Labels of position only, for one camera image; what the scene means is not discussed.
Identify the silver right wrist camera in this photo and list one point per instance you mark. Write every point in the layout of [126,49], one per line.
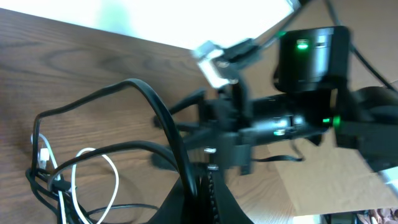
[222,66]

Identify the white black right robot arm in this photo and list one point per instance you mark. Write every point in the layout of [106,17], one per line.
[313,97]

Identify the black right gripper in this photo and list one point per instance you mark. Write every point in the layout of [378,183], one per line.
[224,129]

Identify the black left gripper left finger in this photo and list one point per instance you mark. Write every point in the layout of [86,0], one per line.
[178,207]

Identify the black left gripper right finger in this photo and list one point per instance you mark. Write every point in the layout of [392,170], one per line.
[218,203]

